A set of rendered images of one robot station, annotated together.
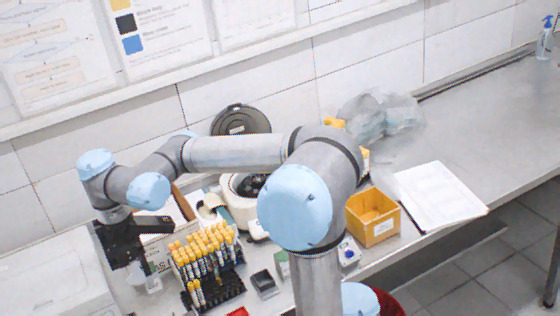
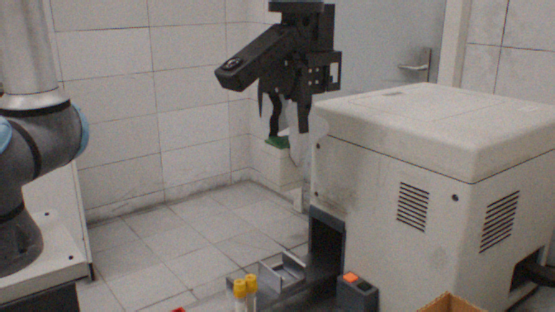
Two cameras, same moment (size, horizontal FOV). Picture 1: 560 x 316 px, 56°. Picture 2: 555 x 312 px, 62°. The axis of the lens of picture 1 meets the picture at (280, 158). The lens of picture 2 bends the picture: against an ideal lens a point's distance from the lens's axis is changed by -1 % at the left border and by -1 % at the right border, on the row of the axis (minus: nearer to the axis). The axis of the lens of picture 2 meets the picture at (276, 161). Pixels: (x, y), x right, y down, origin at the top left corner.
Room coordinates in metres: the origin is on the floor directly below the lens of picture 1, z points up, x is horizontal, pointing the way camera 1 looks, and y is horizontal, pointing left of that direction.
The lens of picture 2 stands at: (1.51, 0.20, 1.33)
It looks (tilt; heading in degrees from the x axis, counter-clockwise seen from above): 20 degrees down; 166
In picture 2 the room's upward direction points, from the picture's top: straight up
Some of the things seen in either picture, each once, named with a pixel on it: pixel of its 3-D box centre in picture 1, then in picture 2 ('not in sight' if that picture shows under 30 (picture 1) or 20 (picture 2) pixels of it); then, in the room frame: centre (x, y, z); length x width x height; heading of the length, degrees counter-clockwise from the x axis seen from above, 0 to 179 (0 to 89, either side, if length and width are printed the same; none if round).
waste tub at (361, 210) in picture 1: (370, 216); not in sight; (1.23, -0.25, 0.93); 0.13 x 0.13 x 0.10; 23
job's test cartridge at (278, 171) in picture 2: (151, 279); (282, 163); (0.93, 0.35, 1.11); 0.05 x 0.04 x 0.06; 22
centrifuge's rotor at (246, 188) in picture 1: (259, 186); not in sight; (1.42, 0.08, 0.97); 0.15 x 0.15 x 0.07
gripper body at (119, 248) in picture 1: (120, 236); (300, 49); (0.92, 0.38, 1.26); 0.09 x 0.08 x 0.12; 112
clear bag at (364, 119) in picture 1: (358, 115); not in sight; (1.77, -0.32, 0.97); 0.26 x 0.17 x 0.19; 128
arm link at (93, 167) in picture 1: (102, 178); not in sight; (0.92, 0.37, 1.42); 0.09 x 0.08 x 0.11; 57
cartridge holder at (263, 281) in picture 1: (263, 281); not in sight; (1.07, 0.10, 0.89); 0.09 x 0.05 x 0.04; 21
